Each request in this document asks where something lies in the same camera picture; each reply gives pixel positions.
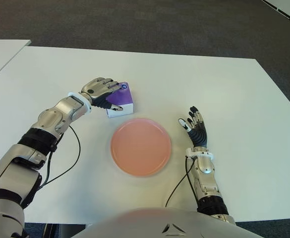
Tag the silver robot torso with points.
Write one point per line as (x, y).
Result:
(147, 223)

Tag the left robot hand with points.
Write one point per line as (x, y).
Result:
(95, 90)

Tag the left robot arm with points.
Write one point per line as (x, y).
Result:
(60, 114)

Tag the purple tissue paper pack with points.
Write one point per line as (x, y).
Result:
(122, 99)

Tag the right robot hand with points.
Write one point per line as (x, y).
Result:
(199, 135)

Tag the pink round plate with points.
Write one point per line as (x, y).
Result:
(141, 148)

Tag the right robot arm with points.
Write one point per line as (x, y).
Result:
(205, 163)

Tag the white neighbouring table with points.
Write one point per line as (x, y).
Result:
(1, 54)

